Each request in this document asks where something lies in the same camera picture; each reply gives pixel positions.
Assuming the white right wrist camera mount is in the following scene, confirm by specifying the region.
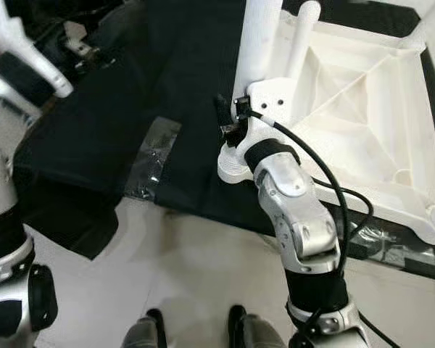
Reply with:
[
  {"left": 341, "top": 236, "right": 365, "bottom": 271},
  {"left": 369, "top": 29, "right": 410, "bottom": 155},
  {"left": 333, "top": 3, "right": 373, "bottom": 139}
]
[{"left": 245, "top": 76, "right": 295, "bottom": 147}]

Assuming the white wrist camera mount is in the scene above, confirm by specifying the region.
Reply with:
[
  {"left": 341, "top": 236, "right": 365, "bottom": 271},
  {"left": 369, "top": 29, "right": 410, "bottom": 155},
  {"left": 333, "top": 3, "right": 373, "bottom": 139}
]
[
  {"left": 245, "top": 76, "right": 295, "bottom": 147},
  {"left": 0, "top": 0, "right": 74, "bottom": 99}
]

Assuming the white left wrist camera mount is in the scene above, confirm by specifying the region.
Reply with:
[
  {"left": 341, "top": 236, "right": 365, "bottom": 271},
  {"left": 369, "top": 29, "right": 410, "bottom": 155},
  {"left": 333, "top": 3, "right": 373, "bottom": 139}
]
[{"left": 0, "top": 0, "right": 74, "bottom": 99}]

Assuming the black tablecloth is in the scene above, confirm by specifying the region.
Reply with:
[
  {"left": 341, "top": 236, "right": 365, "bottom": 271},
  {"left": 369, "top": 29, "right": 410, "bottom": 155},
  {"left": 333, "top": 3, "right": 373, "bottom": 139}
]
[{"left": 14, "top": 0, "right": 435, "bottom": 285}]

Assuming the clear tape patch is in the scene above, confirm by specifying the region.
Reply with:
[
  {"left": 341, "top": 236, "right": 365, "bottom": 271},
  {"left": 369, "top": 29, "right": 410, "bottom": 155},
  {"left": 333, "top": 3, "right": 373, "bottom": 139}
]
[{"left": 344, "top": 221, "right": 435, "bottom": 271}]

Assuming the clear plastic bag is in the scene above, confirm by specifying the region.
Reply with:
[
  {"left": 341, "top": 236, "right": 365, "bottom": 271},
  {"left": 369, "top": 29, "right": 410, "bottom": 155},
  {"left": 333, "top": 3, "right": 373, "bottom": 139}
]
[{"left": 123, "top": 116, "right": 183, "bottom": 203}]

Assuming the grey robot right foot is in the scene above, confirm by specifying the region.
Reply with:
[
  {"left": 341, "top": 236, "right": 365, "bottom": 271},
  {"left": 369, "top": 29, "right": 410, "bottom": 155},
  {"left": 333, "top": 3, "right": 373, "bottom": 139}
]
[{"left": 228, "top": 304, "right": 288, "bottom": 348}]

